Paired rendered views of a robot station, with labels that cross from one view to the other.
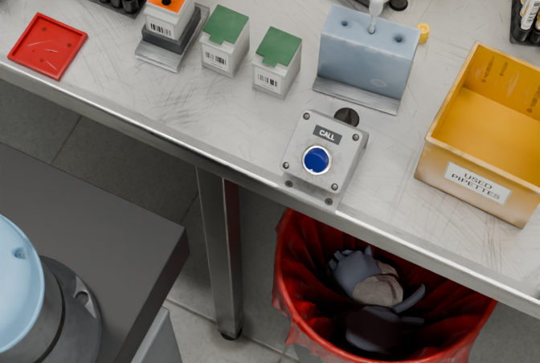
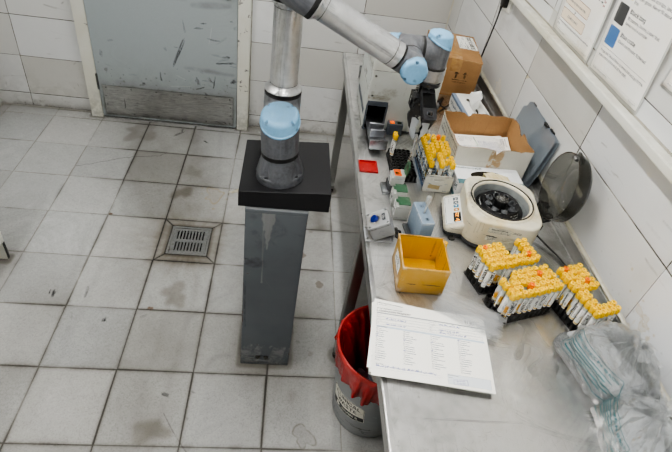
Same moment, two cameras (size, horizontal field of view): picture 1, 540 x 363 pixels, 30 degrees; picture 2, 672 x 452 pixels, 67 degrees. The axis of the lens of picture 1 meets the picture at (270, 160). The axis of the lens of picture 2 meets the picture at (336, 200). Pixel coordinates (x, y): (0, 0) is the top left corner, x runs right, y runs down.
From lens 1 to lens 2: 99 cm
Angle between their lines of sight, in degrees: 41
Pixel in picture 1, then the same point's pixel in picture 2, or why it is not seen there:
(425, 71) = not seen: hidden behind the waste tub
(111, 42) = (380, 178)
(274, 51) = (401, 200)
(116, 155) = not seen: hidden behind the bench
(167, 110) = (368, 195)
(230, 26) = (401, 188)
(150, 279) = (311, 192)
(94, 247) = (312, 179)
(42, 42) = (368, 165)
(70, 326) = (285, 168)
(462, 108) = (426, 262)
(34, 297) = (284, 134)
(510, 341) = not seen: outside the picture
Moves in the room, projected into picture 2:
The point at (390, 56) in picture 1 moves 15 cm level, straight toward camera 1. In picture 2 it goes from (420, 220) to (372, 223)
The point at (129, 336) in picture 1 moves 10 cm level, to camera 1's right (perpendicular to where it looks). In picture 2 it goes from (292, 194) to (306, 215)
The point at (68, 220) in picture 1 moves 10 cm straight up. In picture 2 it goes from (317, 172) to (320, 147)
